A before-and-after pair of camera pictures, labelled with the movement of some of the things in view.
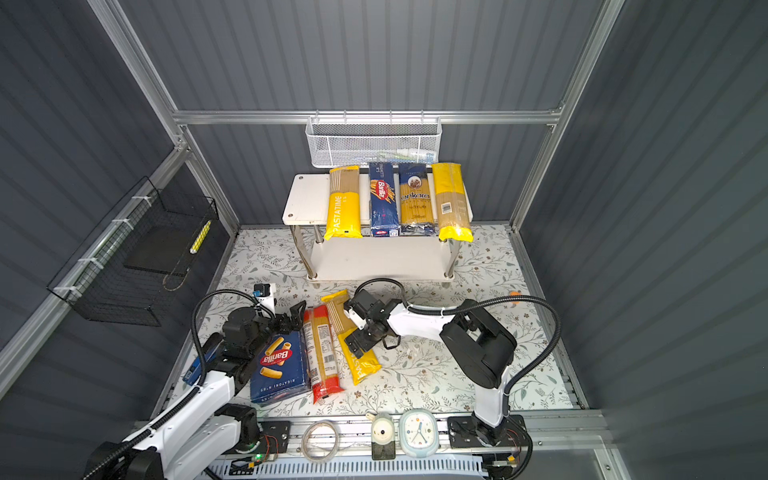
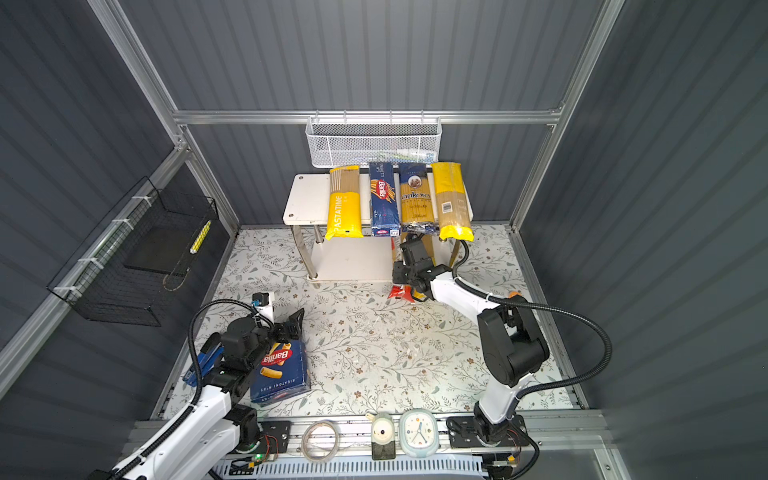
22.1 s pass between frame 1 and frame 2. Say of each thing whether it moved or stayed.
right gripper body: moved
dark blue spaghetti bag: stayed
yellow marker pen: stayed
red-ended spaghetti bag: moved
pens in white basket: stayed
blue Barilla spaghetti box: stayed
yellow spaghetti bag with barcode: stayed
